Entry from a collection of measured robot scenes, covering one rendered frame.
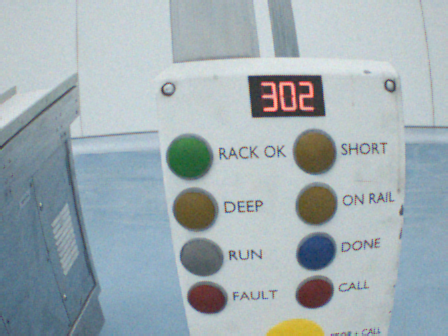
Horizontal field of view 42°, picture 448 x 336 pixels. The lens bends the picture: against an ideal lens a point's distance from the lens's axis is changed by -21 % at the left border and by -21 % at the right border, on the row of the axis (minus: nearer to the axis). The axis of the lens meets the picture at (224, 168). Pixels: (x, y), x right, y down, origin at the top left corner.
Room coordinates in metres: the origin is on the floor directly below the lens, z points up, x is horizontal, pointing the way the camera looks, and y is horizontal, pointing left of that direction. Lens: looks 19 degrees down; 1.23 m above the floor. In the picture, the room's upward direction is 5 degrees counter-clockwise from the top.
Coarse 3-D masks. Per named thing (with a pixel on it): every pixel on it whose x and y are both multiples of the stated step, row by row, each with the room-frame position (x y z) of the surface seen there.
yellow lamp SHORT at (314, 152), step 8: (304, 136) 0.42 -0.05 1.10; (312, 136) 0.42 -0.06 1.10; (320, 136) 0.42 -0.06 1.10; (304, 144) 0.42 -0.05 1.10; (312, 144) 0.42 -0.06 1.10; (320, 144) 0.41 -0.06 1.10; (328, 144) 0.41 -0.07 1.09; (296, 152) 0.42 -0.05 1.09; (304, 152) 0.42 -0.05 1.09; (312, 152) 0.42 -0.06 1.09; (320, 152) 0.41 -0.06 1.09; (328, 152) 0.41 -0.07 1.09; (296, 160) 0.42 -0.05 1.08; (304, 160) 0.42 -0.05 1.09; (312, 160) 0.42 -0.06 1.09; (320, 160) 0.41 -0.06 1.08; (328, 160) 0.41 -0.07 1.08; (304, 168) 0.42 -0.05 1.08; (312, 168) 0.42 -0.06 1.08; (320, 168) 0.42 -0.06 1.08
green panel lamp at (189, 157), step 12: (180, 144) 0.43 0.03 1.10; (192, 144) 0.43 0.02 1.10; (204, 144) 0.43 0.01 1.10; (168, 156) 0.43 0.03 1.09; (180, 156) 0.43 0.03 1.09; (192, 156) 0.43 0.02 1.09; (204, 156) 0.43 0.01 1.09; (180, 168) 0.43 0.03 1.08; (192, 168) 0.43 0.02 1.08; (204, 168) 0.43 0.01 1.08
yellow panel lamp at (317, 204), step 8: (304, 192) 0.42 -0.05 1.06; (312, 192) 0.42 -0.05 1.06; (320, 192) 0.42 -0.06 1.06; (328, 192) 0.42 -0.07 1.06; (304, 200) 0.42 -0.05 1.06; (312, 200) 0.42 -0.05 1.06; (320, 200) 0.41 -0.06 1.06; (328, 200) 0.41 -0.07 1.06; (304, 208) 0.42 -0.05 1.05; (312, 208) 0.42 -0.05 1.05; (320, 208) 0.41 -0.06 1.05; (328, 208) 0.41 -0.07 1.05; (304, 216) 0.42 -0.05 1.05; (312, 216) 0.42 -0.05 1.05; (320, 216) 0.41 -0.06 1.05; (328, 216) 0.41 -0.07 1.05
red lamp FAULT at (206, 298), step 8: (200, 288) 0.43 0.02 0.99; (208, 288) 0.43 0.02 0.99; (216, 288) 0.43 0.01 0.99; (192, 296) 0.43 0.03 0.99; (200, 296) 0.43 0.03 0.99; (208, 296) 0.43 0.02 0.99; (216, 296) 0.43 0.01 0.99; (224, 296) 0.43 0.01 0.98; (192, 304) 0.43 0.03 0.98; (200, 304) 0.43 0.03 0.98; (208, 304) 0.43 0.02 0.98; (216, 304) 0.43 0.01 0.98; (208, 312) 0.43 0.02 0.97
